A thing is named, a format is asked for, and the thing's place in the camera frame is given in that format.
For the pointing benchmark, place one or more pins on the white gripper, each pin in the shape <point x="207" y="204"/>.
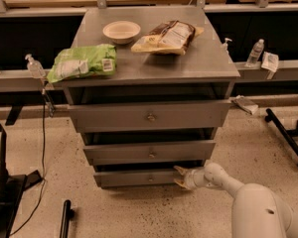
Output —
<point x="190" y="178"/>

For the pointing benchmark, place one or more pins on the grey bottom drawer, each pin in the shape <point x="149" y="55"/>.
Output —
<point x="106" y="178"/>

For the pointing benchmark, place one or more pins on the grey drawer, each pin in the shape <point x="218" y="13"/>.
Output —
<point x="159" y="152"/>
<point x="106" y="178"/>
<point x="146" y="116"/>

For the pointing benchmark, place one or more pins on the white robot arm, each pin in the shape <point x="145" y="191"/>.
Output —
<point x="257" y="211"/>

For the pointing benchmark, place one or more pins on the grey middle drawer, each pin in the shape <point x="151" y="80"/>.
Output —
<point x="159" y="152"/>

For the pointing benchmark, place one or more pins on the grey drawer cabinet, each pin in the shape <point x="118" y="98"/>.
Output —
<point x="204" y="73"/>

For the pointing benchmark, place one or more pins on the grey top drawer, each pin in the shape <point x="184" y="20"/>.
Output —
<point x="146" y="116"/>

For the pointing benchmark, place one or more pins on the folded cloth on ledge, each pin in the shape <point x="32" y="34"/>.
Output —
<point x="245" y="104"/>

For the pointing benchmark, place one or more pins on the black stand base right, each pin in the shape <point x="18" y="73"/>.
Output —
<point x="288" y="135"/>

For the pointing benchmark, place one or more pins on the black tube on floor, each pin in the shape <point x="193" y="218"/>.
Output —
<point x="68" y="214"/>

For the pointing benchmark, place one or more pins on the small white pump bottle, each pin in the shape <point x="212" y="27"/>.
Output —
<point x="225" y="44"/>

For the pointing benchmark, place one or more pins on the brown yellow snack bag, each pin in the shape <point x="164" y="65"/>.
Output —
<point x="168" y="38"/>

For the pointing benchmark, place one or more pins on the white wipes packet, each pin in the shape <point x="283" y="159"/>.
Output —
<point x="270" y="61"/>

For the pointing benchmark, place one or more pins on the clear water bottle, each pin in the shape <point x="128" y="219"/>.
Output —
<point x="255" y="53"/>

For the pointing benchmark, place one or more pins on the white paper bowl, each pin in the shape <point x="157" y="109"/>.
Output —
<point x="121" y="32"/>

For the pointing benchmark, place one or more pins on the green chip bag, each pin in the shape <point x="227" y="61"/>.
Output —
<point x="83" y="62"/>

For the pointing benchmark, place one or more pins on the black monitor stand left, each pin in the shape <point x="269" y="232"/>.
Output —
<point x="11" y="189"/>

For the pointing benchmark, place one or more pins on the clear sanitizer pump bottle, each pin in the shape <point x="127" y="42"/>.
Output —
<point x="34" y="67"/>

